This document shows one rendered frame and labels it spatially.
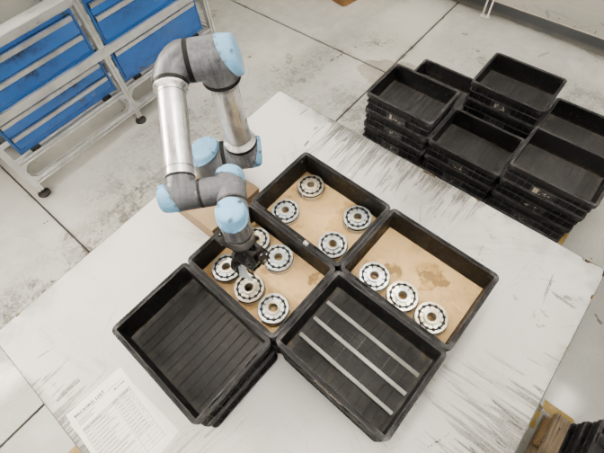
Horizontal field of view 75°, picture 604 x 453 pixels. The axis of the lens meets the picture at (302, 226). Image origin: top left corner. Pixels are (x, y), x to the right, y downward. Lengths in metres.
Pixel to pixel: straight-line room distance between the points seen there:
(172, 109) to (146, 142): 1.98
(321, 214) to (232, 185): 0.56
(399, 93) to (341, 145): 0.69
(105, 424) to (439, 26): 3.55
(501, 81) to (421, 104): 0.50
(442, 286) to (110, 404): 1.17
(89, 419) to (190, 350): 0.41
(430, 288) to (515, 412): 0.45
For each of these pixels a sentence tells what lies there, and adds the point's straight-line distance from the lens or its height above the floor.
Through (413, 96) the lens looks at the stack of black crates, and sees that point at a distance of 2.41.
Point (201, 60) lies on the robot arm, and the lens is 1.16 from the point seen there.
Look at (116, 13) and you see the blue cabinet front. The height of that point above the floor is 0.72.
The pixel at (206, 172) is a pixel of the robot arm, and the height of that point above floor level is 0.95.
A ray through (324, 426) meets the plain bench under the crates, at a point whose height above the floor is 0.70.
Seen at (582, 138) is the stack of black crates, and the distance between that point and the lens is 2.67.
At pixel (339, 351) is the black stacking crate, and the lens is 1.28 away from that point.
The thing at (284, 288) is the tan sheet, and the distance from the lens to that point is 1.34.
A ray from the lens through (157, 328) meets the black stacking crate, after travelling 1.40.
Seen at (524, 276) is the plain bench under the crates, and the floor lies 0.70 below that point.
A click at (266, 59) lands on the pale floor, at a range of 3.48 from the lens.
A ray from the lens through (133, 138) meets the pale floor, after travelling 3.15.
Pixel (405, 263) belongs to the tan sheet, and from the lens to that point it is 1.40.
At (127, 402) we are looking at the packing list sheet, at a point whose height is 0.70.
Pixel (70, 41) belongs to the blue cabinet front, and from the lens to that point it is 2.81.
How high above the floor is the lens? 2.08
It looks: 60 degrees down
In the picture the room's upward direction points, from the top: 6 degrees counter-clockwise
